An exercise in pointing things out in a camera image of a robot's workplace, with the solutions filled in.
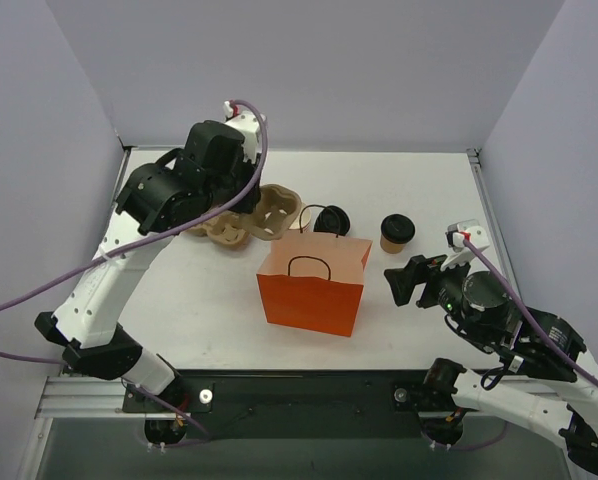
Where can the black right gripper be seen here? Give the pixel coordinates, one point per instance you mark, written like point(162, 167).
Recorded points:
point(424, 282)

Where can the stack of brown paper cups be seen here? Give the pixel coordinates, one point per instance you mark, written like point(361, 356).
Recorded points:
point(304, 221)

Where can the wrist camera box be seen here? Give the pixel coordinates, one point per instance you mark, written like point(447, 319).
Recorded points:
point(463, 238)
point(243, 120)

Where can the brown pulp cup carrier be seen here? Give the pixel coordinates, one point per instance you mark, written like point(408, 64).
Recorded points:
point(224, 230)
point(275, 212)

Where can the stack of black cup lids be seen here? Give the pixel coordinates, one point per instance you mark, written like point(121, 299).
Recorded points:
point(332, 219)

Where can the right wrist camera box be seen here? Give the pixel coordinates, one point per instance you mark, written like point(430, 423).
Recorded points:
point(463, 238)

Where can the orange paper takeout bag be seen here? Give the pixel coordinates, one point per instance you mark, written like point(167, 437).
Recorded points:
point(314, 281)

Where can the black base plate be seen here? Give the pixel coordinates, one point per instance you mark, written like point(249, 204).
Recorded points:
point(302, 404)

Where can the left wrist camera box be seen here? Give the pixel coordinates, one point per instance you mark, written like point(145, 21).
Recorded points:
point(243, 120)

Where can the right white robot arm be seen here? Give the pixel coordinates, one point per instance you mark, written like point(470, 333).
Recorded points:
point(547, 380)

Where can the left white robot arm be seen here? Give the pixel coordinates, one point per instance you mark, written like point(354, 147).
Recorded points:
point(156, 202)

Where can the single brown paper cup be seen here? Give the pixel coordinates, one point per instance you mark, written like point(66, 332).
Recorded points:
point(394, 245)

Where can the black plastic cup lid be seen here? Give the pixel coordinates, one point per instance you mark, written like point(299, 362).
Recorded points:
point(397, 225)

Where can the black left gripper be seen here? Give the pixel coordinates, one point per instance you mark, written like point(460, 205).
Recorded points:
point(249, 195)

